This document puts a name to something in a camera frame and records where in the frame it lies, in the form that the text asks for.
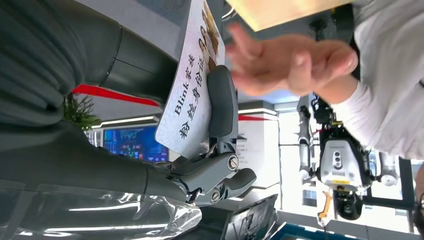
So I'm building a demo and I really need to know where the green plant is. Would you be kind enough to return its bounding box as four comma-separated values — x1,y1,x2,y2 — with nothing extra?
62,92,102,132

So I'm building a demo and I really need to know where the grey laptop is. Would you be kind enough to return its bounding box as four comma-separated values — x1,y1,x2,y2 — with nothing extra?
220,193,279,240

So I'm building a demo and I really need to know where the person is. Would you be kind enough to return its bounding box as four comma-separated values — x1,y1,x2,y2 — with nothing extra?
331,0,424,160

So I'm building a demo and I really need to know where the blue display screen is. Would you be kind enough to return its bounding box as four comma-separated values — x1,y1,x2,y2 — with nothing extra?
103,125,170,163

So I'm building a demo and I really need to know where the humanoid robot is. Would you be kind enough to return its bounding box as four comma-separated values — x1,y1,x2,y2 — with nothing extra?
296,94,400,221

